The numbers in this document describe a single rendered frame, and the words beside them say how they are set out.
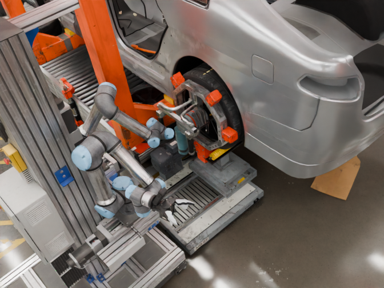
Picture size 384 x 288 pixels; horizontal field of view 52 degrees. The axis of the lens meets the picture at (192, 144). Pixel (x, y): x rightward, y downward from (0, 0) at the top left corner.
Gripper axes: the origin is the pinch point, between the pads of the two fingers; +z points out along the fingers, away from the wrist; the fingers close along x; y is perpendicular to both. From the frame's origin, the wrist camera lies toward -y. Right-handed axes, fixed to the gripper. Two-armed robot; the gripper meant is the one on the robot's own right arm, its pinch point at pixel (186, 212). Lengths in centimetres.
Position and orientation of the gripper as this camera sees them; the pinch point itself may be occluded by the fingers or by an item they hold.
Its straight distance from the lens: 188.8
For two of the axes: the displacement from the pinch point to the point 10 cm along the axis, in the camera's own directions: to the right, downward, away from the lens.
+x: -5.3, 5.3, -6.6
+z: 8.5, 2.9, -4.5
